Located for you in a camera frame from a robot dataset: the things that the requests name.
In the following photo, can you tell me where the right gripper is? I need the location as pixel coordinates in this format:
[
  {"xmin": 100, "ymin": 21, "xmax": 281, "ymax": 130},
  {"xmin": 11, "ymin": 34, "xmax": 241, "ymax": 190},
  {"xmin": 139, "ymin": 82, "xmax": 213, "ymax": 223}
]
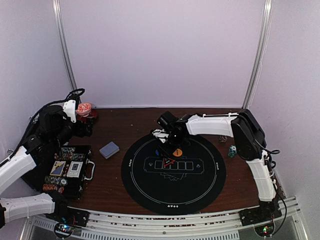
[{"xmin": 158, "ymin": 132, "xmax": 185, "ymax": 158}]

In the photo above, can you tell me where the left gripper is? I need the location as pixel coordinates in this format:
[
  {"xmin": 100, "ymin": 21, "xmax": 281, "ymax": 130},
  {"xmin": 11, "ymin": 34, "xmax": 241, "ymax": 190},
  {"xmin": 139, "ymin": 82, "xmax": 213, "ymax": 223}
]
[{"xmin": 52, "ymin": 116, "xmax": 95, "ymax": 150}]

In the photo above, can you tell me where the red triangle marker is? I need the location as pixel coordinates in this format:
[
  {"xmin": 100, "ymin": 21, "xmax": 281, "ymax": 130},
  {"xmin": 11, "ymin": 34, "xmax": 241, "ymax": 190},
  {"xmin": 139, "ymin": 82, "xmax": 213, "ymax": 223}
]
[{"xmin": 162, "ymin": 157, "xmax": 175, "ymax": 169}]

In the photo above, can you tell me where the orange round blind button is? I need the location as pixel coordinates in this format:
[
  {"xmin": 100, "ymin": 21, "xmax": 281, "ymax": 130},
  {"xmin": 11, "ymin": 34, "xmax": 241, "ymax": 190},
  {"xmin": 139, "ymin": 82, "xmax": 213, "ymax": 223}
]
[{"xmin": 172, "ymin": 148, "xmax": 183, "ymax": 157}]

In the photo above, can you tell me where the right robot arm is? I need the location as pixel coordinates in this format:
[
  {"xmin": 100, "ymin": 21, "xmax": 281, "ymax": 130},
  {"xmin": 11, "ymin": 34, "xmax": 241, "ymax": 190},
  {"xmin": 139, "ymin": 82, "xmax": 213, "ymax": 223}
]
[{"xmin": 151, "ymin": 109, "xmax": 280, "ymax": 223}]

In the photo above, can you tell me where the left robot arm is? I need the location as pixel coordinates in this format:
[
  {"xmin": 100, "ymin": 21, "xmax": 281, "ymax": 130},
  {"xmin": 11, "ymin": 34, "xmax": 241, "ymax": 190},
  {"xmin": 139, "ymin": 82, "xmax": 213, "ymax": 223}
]
[{"xmin": 0, "ymin": 100, "xmax": 92, "ymax": 226}]

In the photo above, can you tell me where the red patterned bowl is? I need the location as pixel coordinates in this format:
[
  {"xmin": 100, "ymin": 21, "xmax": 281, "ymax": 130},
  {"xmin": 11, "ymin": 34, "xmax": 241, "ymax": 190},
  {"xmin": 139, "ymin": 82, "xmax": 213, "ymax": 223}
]
[{"xmin": 76, "ymin": 102, "xmax": 98, "ymax": 123}]

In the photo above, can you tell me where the round black poker mat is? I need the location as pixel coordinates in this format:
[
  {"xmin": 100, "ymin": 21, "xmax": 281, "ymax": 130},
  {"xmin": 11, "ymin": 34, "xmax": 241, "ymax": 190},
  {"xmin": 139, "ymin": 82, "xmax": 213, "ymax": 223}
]
[{"xmin": 121, "ymin": 135, "xmax": 227, "ymax": 215}]

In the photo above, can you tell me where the blue playing card deck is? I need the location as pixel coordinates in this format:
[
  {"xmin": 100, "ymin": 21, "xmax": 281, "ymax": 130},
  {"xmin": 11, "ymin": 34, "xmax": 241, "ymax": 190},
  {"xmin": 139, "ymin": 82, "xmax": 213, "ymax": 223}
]
[{"xmin": 99, "ymin": 141, "xmax": 120, "ymax": 159}]

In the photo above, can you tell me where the card deck in case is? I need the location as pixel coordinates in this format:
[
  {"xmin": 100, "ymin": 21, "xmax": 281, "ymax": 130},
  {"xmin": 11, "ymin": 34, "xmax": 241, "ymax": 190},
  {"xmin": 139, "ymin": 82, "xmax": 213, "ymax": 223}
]
[
  {"xmin": 49, "ymin": 160, "xmax": 66, "ymax": 177},
  {"xmin": 66, "ymin": 161, "xmax": 83, "ymax": 178}
]

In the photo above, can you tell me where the black poker chip case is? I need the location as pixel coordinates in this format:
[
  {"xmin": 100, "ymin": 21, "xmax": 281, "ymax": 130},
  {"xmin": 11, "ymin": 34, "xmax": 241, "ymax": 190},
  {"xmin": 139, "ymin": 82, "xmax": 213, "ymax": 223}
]
[{"xmin": 22, "ymin": 145, "xmax": 95, "ymax": 200}]

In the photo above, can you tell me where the black white chip stack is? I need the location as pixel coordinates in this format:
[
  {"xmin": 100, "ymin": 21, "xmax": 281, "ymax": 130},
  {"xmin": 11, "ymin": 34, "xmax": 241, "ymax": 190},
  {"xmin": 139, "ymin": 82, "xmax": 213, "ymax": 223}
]
[{"xmin": 219, "ymin": 135, "xmax": 228, "ymax": 143}]

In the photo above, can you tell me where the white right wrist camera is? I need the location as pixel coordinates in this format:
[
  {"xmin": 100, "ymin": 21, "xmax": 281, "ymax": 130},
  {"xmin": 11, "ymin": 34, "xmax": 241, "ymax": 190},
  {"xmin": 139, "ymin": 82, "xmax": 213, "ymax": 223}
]
[{"xmin": 150, "ymin": 129, "xmax": 169, "ymax": 144}]

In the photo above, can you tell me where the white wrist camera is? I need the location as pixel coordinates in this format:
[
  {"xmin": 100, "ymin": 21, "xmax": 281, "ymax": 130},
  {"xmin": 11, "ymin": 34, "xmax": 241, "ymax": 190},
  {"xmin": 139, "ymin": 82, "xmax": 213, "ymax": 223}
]
[
  {"xmin": 62, "ymin": 99, "xmax": 77, "ymax": 123},
  {"xmin": 150, "ymin": 129, "xmax": 169, "ymax": 144}
]

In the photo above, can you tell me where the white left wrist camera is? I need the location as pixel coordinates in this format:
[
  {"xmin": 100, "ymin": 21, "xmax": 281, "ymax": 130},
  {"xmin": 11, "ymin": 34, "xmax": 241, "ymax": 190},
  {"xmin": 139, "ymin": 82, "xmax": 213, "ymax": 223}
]
[{"xmin": 62, "ymin": 99, "xmax": 77, "ymax": 123}]

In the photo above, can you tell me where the front aluminium rail base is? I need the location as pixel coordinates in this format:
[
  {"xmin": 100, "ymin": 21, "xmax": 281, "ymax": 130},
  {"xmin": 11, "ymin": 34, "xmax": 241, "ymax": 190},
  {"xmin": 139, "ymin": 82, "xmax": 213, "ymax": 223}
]
[{"xmin": 22, "ymin": 196, "xmax": 301, "ymax": 240}]

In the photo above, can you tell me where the left aluminium frame post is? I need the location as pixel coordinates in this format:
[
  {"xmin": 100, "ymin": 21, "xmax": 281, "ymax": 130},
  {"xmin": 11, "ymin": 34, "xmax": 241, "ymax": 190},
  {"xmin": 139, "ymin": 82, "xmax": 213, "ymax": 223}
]
[{"xmin": 52, "ymin": 0, "xmax": 78, "ymax": 90}]

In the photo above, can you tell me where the aluminium frame post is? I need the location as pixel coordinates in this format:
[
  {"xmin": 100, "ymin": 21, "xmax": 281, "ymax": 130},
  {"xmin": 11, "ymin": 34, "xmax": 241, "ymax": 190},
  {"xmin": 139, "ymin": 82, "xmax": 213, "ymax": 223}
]
[
  {"xmin": 52, "ymin": 0, "xmax": 78, "ymax": 90},
  {"xmin": 241, "ymin": 0, "xmax": 274, "ymax": 109}
]

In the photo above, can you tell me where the right aluminium frame post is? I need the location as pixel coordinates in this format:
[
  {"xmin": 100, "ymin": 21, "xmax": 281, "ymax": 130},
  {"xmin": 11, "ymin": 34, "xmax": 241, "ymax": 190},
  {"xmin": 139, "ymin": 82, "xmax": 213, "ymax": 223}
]
[{"xmin": 241, "ymin": 0, "xmax": 274, "ymax": 109}]

